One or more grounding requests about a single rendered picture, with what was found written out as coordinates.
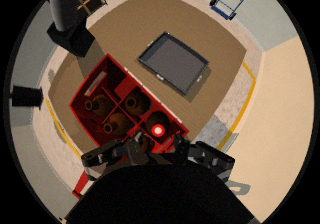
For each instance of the brown glass bottle with red label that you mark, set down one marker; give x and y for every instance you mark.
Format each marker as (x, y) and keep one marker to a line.
(154, 124)

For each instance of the red plastic bottle crate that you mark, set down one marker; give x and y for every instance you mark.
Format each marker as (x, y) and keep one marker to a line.
(116, 84)

